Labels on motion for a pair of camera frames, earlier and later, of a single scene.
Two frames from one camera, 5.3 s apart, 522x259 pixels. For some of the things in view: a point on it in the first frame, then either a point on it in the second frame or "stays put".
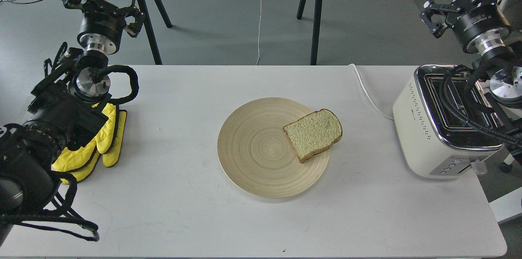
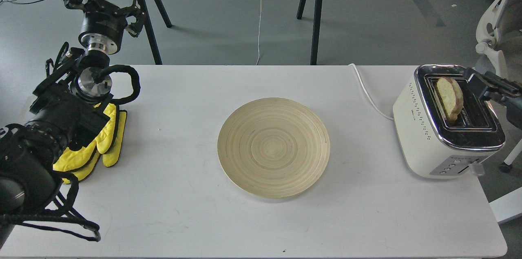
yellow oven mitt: (81, 162) stays put
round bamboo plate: (257, 157) stays put
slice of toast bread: (315, 131) → (451, 96)
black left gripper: (102, 23) stays put
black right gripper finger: (434, 15) → (486, 81)
